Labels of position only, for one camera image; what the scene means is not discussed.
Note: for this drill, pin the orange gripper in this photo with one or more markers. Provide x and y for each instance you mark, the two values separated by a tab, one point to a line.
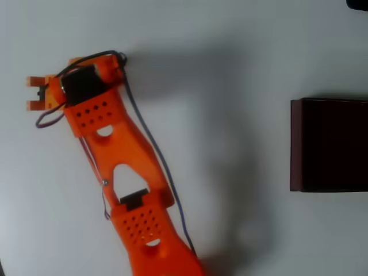
35	94

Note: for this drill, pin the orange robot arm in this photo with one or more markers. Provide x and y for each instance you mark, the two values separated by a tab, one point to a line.
129	149

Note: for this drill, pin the dark red cardboard box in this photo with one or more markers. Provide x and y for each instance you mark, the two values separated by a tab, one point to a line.
333	146

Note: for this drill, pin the black corner object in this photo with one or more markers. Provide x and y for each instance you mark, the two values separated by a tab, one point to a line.
358	4

